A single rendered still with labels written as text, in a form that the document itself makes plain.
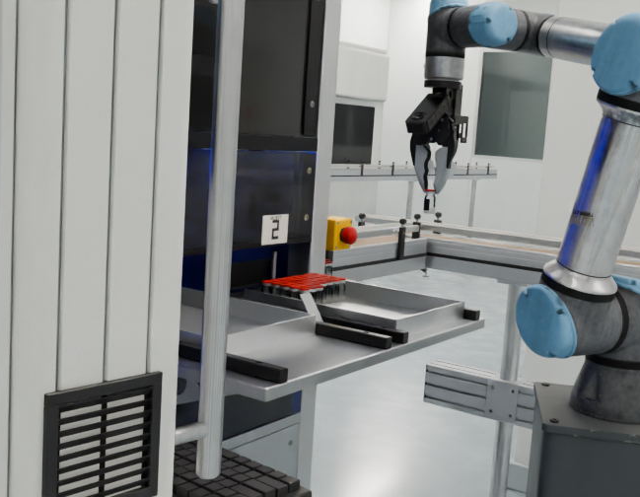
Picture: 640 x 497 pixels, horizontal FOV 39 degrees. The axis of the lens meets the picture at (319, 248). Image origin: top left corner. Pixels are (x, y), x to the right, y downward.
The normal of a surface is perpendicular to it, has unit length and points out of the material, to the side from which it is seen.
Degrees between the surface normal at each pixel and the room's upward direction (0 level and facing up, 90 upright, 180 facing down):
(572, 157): 90
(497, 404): 90
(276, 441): 90
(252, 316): 90
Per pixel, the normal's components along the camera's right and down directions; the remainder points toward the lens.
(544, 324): -0.88, 0.13
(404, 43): -0.57, 0.07
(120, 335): 0.75, 0.14
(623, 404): -0.12, -0.18
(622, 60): -0.83, -0.11
